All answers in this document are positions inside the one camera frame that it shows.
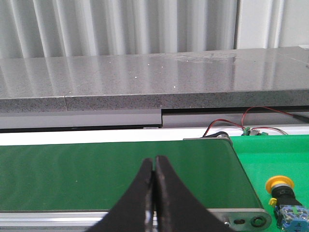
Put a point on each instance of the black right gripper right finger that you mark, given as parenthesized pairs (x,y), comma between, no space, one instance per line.
(178,210)

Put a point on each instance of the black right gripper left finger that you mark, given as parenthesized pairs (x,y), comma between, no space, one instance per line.
(134,211)

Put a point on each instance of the yellow push button switch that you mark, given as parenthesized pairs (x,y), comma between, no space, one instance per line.
(290,214)

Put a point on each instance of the green conveyor belt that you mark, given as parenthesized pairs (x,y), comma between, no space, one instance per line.
(94,176)

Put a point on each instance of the bright green mat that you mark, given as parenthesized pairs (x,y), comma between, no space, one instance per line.
(266,156)

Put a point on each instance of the small green circuit board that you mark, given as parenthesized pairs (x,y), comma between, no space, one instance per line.
(252,132)

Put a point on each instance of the grey speckled stone counter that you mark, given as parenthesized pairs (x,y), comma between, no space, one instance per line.
(192,80)

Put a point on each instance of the white pleated curtain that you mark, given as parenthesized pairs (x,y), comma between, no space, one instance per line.
(66,28)

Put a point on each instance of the aluminium conveyor frame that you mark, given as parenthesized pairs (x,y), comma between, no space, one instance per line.
(238,219)

